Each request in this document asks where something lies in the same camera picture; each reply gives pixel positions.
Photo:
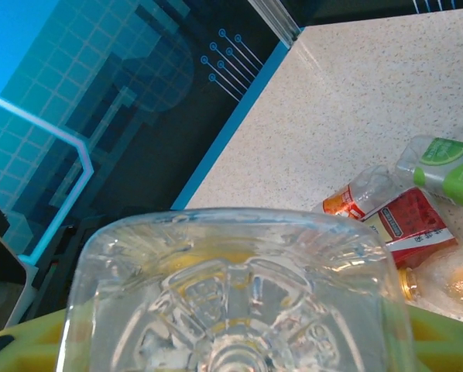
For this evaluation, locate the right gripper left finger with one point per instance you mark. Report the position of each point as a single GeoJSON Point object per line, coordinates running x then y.
{"type": "Point", "coordinates": [26, 348]}

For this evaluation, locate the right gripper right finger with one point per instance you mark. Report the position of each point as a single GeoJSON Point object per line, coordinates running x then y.
{"type": "Point", "coordinates": [444, 348]}

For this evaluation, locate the square orange NFC juice bottle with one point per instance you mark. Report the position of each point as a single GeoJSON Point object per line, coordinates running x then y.
{"type": "Point", "coordinates": [231, 302]}

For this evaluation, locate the small orange cap bottle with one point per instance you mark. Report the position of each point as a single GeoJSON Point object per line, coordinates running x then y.
{"type": "Point", "coordinates": [347, 203]}

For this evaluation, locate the aluminium frame post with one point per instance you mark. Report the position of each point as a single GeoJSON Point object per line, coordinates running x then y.
{"type": "Point", "coordinates": [281, 19]}

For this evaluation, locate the yellow orange label juice bottle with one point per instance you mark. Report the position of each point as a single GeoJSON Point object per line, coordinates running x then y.
{"type": "Point", "coordinates": [456, 286]}

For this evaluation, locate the red label tea bottle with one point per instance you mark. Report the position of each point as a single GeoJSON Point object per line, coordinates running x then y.
{"type": "Point", "coordinates": [413, 224]}

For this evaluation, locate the green label plastic bottle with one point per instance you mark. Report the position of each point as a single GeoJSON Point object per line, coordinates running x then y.
{"type": "Point", "coordinates": [448, 174]}

